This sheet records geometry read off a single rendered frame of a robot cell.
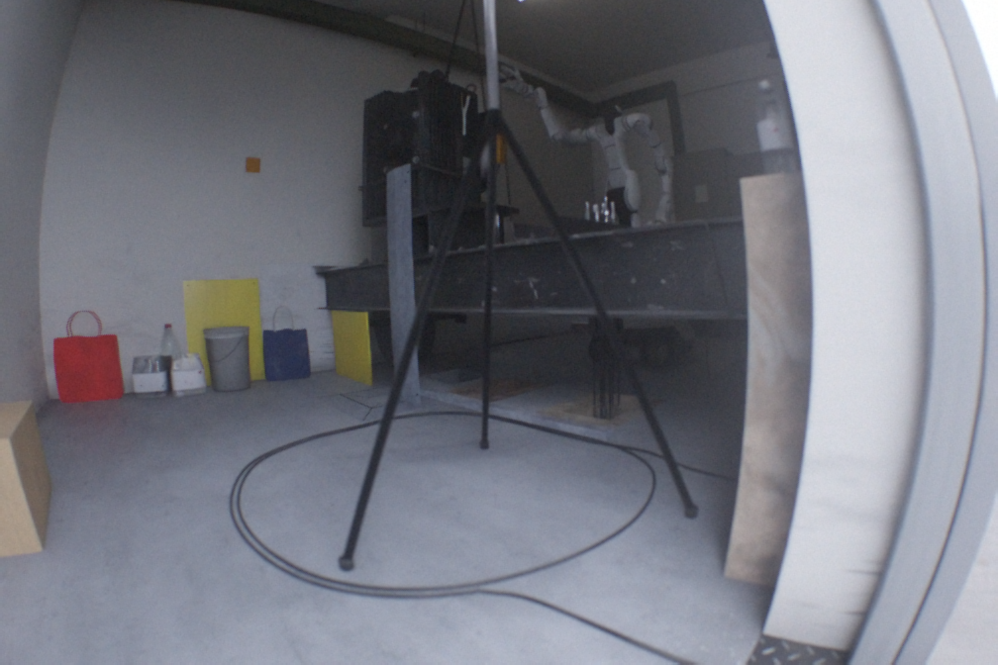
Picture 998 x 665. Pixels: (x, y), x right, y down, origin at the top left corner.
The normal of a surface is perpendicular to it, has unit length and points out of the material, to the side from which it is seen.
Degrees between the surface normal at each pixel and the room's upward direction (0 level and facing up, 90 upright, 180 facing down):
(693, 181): 90
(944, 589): 90
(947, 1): 90
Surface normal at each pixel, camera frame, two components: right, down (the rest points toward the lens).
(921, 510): -0.72, 0.04
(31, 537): 0.77, -0.03
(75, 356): 0.63, -0.11
